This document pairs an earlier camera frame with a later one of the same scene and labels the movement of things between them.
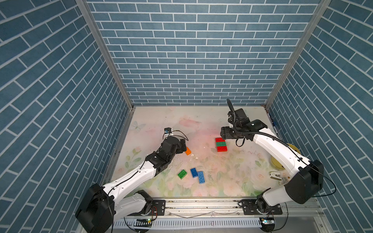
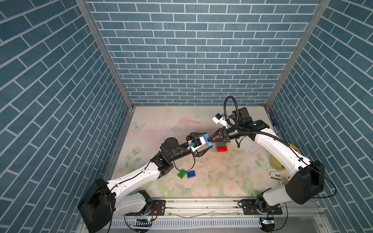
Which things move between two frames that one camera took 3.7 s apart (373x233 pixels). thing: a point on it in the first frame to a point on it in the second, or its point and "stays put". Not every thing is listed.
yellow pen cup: [277, 164] stays put
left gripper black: [179, 149] to [194, 136]
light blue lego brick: [201, 177] to [209, 143]
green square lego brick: [182, 174] stays put
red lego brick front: [222, 148] stays put
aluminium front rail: [228, 208] stays put
